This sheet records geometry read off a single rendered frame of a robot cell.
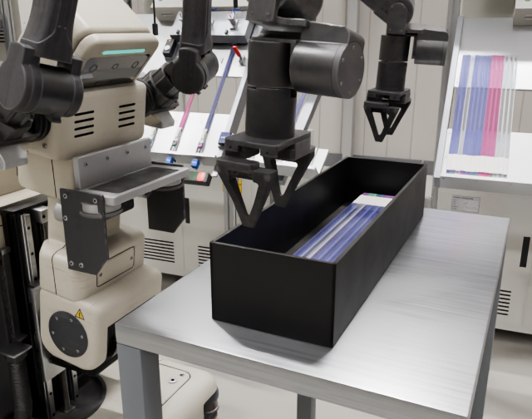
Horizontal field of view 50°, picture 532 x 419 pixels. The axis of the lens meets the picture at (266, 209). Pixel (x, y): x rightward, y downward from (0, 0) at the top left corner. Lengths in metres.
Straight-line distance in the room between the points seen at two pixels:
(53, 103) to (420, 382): 0.65
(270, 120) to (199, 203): 1.94
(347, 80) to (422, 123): 4.33
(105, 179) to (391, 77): 0.59
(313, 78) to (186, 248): 2.12
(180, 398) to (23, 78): 0.93
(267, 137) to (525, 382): 1.76
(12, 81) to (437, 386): 0.70
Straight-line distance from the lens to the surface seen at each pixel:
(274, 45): 0.62
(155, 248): 2.75
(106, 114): 1.17
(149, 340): 0.78
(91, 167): 1.12
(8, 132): 1.01
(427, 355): 0.73
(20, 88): 0.91
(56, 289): 1.24
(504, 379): 2.25
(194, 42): 1.25
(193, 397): 1.56
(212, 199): 2.52
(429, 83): 4.88
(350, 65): 0.60
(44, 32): 0.92
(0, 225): 1.37
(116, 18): 1.15
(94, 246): 1.09
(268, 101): 0.63
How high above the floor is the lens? 1.17
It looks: 18 degrees down
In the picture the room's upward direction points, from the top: straight up
